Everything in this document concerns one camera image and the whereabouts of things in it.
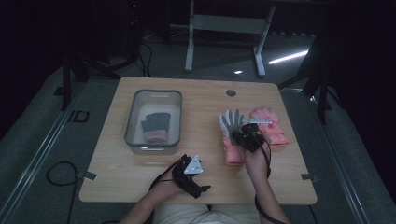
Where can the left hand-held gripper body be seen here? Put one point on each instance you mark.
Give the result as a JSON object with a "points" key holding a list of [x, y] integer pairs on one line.
{"points": [[193, 166]]}

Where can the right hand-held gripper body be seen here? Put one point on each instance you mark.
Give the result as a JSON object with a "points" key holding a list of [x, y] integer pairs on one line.
{"points": [[252, 137]]}

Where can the pink ski glove grey palm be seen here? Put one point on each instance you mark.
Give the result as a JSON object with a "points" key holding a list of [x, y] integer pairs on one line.
{"points": [[230, 124]]}

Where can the grey and pink knit glove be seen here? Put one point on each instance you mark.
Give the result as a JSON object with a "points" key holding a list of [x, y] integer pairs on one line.
{"points": [[160, 121], [152, 138]]}

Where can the clear plastic bin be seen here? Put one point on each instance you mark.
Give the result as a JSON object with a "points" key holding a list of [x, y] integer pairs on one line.
{"points": [[154, 123]]}

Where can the person's left hand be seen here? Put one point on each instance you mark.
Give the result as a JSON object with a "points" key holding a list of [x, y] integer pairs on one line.
{"points": [[169, 189]]}

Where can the person's right hand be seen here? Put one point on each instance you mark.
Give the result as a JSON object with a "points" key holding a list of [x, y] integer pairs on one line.
{"points": [[257, 165]]}

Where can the person's legs in beige trousers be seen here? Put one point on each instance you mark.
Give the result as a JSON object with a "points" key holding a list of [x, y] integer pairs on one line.
{"points": [[205, 214]]}

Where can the pink ski glove with print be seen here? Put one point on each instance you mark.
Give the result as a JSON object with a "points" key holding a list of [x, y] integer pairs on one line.
{"points": [[275, 130]]}

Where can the metal table clamp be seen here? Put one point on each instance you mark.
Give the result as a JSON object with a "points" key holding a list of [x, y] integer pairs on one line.
{"points": [[309, 177], [88, 176]]}

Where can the black metal stand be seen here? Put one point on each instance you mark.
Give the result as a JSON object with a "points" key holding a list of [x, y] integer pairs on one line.
{"points": [[317, 77], [67, 81]]}

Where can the metal floor rail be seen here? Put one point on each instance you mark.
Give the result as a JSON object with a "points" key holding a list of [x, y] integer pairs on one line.
{"points": [[37, 149], [339, 174]]}

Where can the white metal desk frame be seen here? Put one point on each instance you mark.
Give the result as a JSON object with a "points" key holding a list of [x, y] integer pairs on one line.
{"points": [[229, 24]]}

